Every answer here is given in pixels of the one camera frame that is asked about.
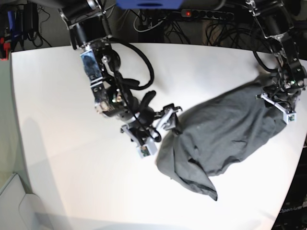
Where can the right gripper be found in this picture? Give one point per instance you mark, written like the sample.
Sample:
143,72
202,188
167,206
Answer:
144,127

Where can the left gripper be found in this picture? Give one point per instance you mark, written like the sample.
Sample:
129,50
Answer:
285,102

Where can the grey t-shirt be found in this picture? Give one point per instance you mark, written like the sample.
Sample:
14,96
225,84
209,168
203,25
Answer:
217,133

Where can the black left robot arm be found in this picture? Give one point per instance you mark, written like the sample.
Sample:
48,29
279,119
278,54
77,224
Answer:
276,25

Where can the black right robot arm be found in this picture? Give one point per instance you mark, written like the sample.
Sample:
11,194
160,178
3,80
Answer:
89,30

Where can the black power strip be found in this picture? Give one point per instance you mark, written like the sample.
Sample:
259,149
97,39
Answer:
203,14

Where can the blue box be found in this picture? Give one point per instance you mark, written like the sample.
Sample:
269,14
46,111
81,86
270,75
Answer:
149,4

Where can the black power adapter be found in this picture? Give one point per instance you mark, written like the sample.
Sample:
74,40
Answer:
30,21

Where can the red clamp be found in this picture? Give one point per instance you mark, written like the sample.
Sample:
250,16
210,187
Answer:
4,49

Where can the blue tool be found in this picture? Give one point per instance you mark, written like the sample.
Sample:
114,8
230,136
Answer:
14,31

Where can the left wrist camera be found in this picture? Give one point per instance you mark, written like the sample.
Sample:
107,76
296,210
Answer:
289,117

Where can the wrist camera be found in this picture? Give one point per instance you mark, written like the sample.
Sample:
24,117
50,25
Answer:
144,151
289,117

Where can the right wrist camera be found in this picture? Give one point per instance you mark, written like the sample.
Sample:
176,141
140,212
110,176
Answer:
144,151

